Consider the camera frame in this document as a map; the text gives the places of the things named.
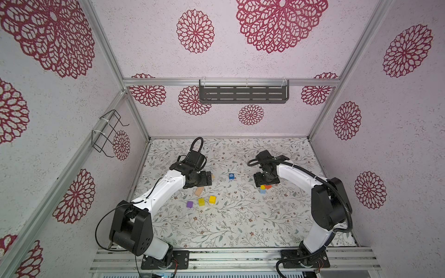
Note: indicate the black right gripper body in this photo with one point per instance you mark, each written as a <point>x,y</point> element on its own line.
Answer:
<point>261,178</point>

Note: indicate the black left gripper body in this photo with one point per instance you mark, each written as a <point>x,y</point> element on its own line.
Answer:
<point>201,179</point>

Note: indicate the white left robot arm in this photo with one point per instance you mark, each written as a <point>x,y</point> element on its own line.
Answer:
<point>132,223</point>

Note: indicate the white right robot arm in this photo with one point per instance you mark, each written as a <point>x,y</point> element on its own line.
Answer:
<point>330,207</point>

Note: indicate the natural wood rectangular block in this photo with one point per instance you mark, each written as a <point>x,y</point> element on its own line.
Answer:
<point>199,191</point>

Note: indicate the yellow-green wood cube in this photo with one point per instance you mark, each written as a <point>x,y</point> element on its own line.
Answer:
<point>201,202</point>

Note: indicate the yellow wood cube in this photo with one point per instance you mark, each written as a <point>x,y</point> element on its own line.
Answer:
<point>212,200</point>

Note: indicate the dark grey wall shelf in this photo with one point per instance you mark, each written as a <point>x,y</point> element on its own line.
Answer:
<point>245,94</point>

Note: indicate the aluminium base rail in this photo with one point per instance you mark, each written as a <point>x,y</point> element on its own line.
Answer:
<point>240,260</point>

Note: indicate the black wire wall basket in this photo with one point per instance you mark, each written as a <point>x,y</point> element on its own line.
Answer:
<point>111,140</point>

